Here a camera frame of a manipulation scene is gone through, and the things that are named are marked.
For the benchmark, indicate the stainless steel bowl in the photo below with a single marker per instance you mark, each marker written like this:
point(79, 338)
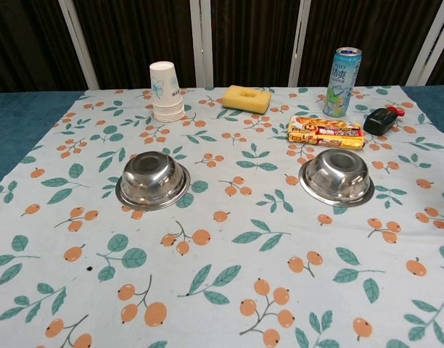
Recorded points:
point(336, 177)
point(153, 179)

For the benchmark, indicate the light blue drink can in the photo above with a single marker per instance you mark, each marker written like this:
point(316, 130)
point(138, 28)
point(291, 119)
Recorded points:
point(341, 83)

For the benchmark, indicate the black bottle with red cap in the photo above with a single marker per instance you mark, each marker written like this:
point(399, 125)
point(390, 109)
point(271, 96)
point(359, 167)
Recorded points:
point(378, 121)

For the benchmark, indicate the white frame post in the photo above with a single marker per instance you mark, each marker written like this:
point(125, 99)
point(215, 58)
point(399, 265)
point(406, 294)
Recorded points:
point(427, 50)
point(201, 43)
point(299, 47)
point(78, 47)

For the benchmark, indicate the floral orange fruit tablecloth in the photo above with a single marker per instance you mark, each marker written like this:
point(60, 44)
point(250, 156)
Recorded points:
point(243, 235)

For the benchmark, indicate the yellow sponge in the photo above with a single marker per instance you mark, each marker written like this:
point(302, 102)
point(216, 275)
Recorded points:
point(245, 99)

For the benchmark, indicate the white paper cup stack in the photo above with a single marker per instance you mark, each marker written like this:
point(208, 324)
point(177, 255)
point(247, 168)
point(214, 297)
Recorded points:
point(164, 90)

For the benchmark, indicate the yellow red snack packet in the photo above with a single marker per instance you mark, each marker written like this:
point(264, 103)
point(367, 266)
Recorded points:
point(325, 132)

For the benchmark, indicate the teal table cover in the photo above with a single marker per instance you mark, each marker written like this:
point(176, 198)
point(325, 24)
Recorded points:
point(19, 119)

